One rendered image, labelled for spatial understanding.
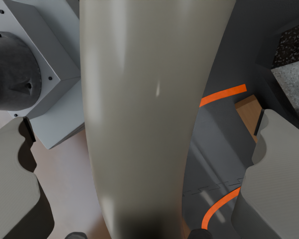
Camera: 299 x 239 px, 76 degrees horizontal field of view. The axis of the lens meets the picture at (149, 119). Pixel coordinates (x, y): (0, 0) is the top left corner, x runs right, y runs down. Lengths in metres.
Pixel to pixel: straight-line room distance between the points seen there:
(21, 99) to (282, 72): 0.72
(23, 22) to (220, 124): 1.16
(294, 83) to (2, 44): 0.76
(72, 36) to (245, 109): 0.96
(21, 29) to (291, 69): 0.71
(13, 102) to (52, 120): 0.18
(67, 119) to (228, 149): 1.09
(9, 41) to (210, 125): 1.16
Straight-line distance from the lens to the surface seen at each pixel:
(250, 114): 1.22
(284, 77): 0.73
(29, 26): 0.57
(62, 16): 0.59
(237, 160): 1.48
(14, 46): 0.53
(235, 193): 1.63
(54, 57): 0.54
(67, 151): 2.05
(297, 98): 0.75
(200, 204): 1.73
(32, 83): 0.52
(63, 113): 0.64
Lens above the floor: 1.29
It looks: 62 degrees down
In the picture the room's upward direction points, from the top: 135 degrees counter-clockwise
